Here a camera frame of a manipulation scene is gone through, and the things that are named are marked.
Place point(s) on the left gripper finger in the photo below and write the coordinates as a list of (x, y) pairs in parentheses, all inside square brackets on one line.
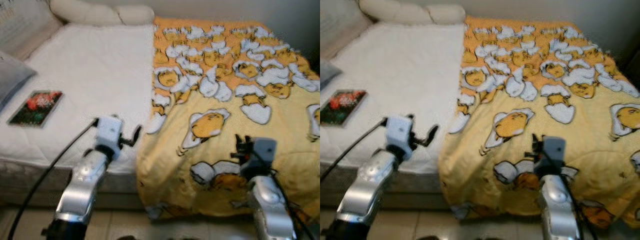
[(431, 136), (136, 136)]

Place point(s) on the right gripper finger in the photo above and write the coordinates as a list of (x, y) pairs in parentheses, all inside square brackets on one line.
[(536, 146), (241, 147)]

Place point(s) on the yellow cartoon egg blanket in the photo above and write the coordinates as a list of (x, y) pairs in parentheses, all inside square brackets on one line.
[(540, 100), (225, 100)]

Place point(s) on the dark illustrated book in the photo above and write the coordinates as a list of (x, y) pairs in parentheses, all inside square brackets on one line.
[(342, 107), (36, 107)]

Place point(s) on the grey plush pillow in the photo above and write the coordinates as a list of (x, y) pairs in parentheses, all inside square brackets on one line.
[(12, 77), (329, 74)]

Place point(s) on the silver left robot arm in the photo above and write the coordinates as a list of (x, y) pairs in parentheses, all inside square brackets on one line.
[(367, 190), (82, 190)]

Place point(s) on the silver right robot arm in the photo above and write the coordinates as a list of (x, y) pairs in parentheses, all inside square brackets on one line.
[(557, 205), (270, 205)]

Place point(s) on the white quilted mattress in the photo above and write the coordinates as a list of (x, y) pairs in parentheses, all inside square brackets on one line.
[(405, 75), (95, 75)]

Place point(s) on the grey bed base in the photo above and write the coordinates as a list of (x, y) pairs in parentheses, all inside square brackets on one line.
[(335, 192), (30, 185)]

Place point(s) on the small cream pillow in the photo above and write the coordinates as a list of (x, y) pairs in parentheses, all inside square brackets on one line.
[(136, 15), (447, 14)]

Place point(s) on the large cream pillow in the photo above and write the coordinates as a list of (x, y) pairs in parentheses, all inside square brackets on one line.
[(85, 12), (395, 11)]

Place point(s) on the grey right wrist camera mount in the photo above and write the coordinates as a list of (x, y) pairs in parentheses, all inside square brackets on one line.
[(555, 154), (265, 155)]

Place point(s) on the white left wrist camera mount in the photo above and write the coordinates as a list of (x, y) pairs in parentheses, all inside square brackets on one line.
[(399, 135), (107, 135)]

